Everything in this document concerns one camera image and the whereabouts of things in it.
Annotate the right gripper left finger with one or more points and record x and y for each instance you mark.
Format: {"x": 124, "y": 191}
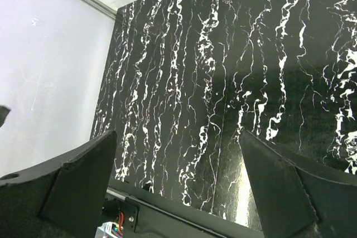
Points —
{"x": 61, "y": 197}

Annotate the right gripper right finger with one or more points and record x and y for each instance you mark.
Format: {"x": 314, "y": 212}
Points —
{"x": 296, "y": 196}

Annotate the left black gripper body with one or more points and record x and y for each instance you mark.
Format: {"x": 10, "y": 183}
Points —
{"x": 4, "y": 112}

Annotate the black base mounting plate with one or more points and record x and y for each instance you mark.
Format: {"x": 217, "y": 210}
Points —
{"x": 149, "y": 215}

